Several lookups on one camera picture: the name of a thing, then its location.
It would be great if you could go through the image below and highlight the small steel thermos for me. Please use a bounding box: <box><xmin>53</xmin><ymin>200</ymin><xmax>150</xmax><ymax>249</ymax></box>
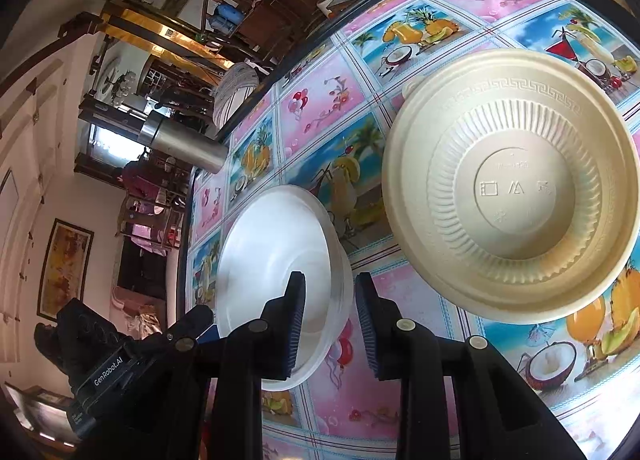
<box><xmin>141</xmin><ymin>113</ymin><xmax>228</xmax><ymax>173</ymax></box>

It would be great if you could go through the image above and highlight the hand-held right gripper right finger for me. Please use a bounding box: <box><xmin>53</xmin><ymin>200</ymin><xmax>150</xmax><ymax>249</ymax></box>
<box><xmin>355</xmin><ymin>271</ymin><xmax>586</xmax><ymax>460</ymax></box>

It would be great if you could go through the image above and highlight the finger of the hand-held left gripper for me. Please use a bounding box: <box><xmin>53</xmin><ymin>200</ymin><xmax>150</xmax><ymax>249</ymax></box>
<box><xmin>150</xmin><ymin>304</ymin><xmax>216</xmax><ymax>343</ymax></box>

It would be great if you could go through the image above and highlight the blue water bottle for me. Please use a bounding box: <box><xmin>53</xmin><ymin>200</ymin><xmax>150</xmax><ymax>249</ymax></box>
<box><xmin>212</xmin><ymin>3</ymin><xmax>246</xmax><ymax>34</ymax></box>

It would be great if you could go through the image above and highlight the striped cloth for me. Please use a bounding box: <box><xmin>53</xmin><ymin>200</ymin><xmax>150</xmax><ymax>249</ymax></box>
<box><xmin>212</xmin><ymin>62</ymin><xmax>260</xmax><ymax>131</ymax></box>

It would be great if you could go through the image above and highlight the patterned sofa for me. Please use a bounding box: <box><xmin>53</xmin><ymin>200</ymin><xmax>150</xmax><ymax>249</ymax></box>
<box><xmin>112</xmin><ymin>285</ymin><xmax>168</xmax><ymax>341</ymax></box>

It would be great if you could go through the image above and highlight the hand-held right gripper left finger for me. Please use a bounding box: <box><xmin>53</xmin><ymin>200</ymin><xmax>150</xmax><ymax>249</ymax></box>
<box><xmin>125</xmin><ymin>270</ymin><xmax>307</xmax><ymax>460</ymax></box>

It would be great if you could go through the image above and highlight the framed wall painting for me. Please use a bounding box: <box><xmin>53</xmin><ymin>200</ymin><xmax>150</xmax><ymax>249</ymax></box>
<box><xmin>37</xmin><ymin>219</ymin><xmax>95</xmax><ymax>323</ymax></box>

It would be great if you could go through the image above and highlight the ceiling chandelier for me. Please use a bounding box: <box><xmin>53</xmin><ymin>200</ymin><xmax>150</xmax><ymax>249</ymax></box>
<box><xmin>102</xmin><ymin>68</ymin><xmax>138</xmax><ymax>101</ymax></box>

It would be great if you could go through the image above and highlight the cream plastic ribbed bowl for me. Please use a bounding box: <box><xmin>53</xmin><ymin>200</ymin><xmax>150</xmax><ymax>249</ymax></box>
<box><xmin>381</xmin><ymin>48</ymin><xmax>640</xmax><ymax>325</ymax></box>

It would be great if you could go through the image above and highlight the person's left hand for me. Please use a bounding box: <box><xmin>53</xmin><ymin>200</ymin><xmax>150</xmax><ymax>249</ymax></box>
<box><xmin>33</xmin><ymin>321</ymin><xmax>68</xmax><ymax>373</ymax></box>

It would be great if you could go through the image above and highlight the printed fruit tablecloth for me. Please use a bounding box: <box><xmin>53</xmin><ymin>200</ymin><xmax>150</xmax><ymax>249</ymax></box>
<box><xmin>185</xmin><ymin>0</ymin><xmax>640</xmax><ymax>460</ymax></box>

